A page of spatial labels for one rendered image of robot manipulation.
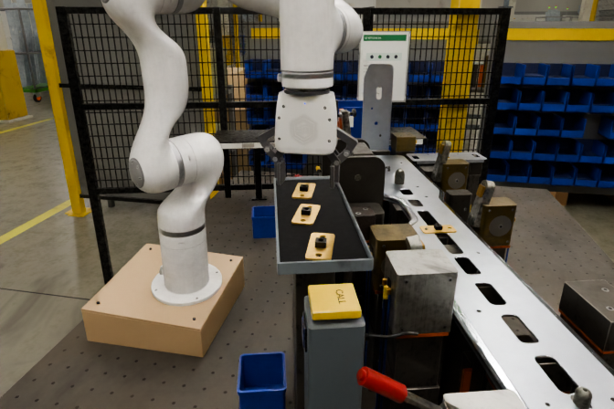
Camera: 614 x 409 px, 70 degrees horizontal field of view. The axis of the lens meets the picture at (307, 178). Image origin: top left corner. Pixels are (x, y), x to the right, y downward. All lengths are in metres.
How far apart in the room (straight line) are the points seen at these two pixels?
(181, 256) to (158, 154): 0.29
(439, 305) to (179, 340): 0.68
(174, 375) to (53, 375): 0.28
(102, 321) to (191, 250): 0.29
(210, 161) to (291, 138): 0.42
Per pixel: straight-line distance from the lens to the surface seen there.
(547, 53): 3.36
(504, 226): 1.26
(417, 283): 0.74
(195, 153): 1.08
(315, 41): 0.68
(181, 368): 1.19
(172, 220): 1.13
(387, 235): 0.91
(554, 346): 0.84
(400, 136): 1.79
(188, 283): 1.22
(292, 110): 0.71
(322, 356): 0.58
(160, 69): 1.03
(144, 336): 1.24
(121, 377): 1.21
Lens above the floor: 1.48
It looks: 19 degrees down
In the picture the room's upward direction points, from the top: straight up
